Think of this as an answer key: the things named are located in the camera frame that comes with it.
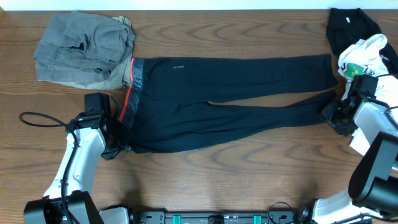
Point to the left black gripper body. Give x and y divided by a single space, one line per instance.
120 137

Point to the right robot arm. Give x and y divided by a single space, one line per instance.
372 190

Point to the white printed t-shirt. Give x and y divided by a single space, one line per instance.
364 58

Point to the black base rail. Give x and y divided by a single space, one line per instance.
279 212

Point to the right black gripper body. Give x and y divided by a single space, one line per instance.
339 121

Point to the folded gray pants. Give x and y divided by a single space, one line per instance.
81 46

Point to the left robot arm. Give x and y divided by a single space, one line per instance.
94 134

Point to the black leggings red waistband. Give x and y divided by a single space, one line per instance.
181 104

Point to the black t-shirt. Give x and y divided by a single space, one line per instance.
347 26

